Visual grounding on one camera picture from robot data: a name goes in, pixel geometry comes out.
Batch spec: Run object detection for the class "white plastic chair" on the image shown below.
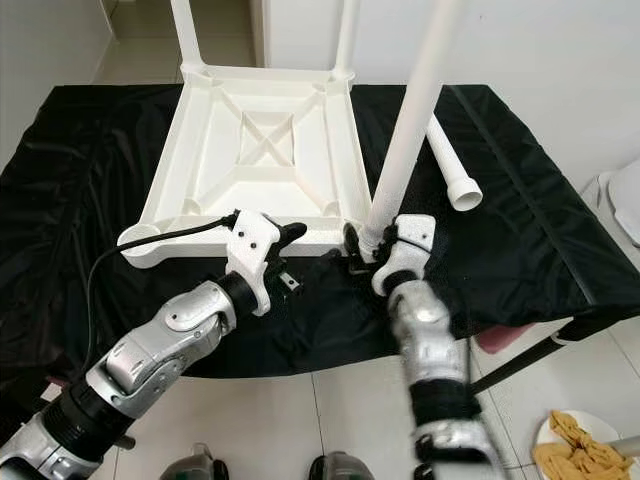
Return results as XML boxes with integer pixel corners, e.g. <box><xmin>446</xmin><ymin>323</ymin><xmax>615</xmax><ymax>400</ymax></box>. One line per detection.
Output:
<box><xmin>579</xmin><ymin>154</ymin><xmax>640</xmax><ymax>248</ymax></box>

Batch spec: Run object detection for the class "white plastic table leg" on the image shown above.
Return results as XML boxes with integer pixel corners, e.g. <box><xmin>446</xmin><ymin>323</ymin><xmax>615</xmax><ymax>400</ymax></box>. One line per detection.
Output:
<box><xmin>424</xmin><ymin>114</ymin><xmax>486</xmax><ymax>214</ymax></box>
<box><xmin>167</xmin><ymin>0</ymin><xmax>208</xmax><ymax>75</ymax></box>
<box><xmin>362</xmin><ymin>0</ymin><xmax>472</xmax><ymax>253</ymax></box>
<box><xmin>334</xmin><ymin>0</ymin><xmax>364</xmax><ymax>78</ymax></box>

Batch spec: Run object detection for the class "white round plate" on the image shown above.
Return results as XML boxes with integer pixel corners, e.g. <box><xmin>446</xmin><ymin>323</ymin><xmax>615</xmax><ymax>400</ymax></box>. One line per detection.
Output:
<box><xmin>531</xmin><ymin>407</ymin><xmax>625</xmax><ymax>480</ymax></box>

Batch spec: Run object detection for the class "grey right robot foot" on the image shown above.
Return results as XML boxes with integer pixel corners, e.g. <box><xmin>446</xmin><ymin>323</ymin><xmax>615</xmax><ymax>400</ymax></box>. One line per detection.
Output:
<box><xmin>304</xmin><ymin>449</ymin><xmax>378</xmax><ymax>480</ymax></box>

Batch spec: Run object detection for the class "beige stick handle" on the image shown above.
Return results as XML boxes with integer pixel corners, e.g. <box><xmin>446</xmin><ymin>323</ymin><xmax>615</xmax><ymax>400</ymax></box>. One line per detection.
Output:
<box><xmin>604</xmin><ymin>434</ymin><xmax>640</xmax><ymax>460</ymax></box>

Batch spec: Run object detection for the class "grey left robot foot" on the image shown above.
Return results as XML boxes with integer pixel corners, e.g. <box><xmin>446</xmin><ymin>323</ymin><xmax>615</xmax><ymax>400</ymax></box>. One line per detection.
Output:
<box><xmin>159</xmin><ymin>442</ymin><xmax>232</xmax><ymax>480</ymax></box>

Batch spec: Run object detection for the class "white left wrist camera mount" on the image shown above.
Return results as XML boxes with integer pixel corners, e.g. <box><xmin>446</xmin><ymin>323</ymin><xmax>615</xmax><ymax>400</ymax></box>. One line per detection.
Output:
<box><xmin>224</xmin><ymin>209</ymin><xmax>288</xmax><ymax>319</ymax></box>

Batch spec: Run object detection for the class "grey robot foot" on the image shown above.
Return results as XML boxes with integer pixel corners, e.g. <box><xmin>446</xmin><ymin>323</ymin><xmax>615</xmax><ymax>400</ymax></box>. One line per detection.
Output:
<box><xmin>304</xmin><ymin>449</ymin><xmax>378</xmax><ymax>480</ymax></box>
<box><xmin>159</xmin><ymin>442</ymin><xmax>232</xmax><ymax>480</ymax></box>

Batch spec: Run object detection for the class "white plastic table top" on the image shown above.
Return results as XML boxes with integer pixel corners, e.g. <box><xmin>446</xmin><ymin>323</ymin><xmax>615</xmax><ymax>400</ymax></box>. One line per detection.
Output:
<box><xmin>117</xmin><ymin>61</ymin><xmax>373</xmax><ymax>270</ymax></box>

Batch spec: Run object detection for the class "black table cloth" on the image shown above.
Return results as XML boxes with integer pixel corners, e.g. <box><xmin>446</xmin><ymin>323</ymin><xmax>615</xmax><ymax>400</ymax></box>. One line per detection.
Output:
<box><xmin>0</xmin><ymin>83</ymin><xmax>640</xmax><ymax>401</ymax></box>

